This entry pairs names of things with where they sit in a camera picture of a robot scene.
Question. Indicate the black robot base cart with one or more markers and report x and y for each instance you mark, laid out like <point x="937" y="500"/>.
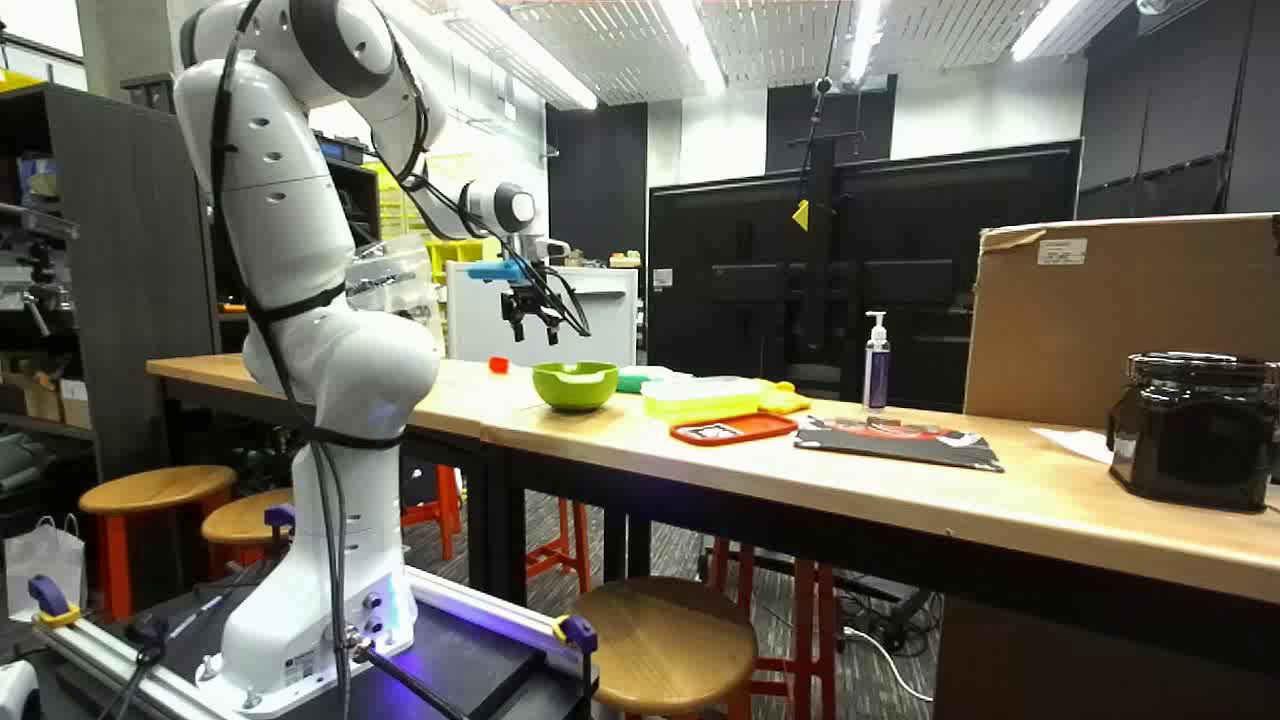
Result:
<point x="452" y="666"/>

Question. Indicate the black shelving unit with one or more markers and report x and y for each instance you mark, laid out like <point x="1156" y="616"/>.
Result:
<point x="357" y="201"/>

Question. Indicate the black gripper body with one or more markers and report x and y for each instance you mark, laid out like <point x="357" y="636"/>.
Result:
<point x="535" y="300"/>

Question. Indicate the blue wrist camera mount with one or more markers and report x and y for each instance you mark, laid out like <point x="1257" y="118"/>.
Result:
<point x="503" y="273"/>

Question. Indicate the ceiling light strip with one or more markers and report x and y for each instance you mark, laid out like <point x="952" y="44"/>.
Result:
<point x="693" y="44"/>
<point x="1046" y="27"/>
<point x="535" y="62"/>
<point x="867" y="34"/>

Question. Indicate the white paper sheet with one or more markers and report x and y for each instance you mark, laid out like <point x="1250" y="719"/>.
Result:
<point x="1079" y="445"/>

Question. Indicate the large cardboard box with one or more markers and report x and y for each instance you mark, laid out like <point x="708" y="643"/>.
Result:
<point x="1120" y="321"/>

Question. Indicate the dark grey shelving unit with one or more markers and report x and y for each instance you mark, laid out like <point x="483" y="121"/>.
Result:
<point x="127" y="265"/>

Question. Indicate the black monitor stand pole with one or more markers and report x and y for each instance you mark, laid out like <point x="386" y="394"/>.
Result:
<point x="827" y="265"/>

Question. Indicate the large black monitor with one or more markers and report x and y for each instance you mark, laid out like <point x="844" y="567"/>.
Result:
<point x="935" y="265"/>

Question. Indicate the yellow triangular tag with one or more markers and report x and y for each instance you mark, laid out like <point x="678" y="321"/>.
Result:
<point x="801" y="217"/>

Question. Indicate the purple pump sanitizer bottle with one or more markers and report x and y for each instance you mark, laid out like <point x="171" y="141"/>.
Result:
<point x="876" y="373"/>

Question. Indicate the round wooden stool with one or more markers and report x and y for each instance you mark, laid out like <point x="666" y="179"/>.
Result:
<point x="243" y="517"/>
<point x="663" y="647"/>
<point x="155" y="484"/>

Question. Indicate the orange legged stool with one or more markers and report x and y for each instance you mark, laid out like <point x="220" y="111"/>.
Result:
<point x="816" y="624"/>
<point x="444" y="484"/>
<point x="576" y="535"/>

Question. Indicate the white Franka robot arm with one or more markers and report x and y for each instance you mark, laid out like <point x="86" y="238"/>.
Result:
<point x="293" y="201"/>

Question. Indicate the black glossy jar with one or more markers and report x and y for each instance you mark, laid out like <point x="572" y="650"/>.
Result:
<point x="1195" y="441"/>

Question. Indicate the purple yellow clamp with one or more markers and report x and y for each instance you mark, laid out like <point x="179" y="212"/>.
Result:
<point x="280" y="523"/>
<point x="50" y="603"/>
<point x="576" y="633"/>

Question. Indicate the white paper bag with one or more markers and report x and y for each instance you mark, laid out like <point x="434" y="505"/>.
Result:
<point x="41" y="567"/>

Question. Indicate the orange measuring cup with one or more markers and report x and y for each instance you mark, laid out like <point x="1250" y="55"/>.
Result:
<point x="498" y="364"/>

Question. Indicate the red lid with marker tag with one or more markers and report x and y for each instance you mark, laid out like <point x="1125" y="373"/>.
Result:
<point x="742" y="428"/>

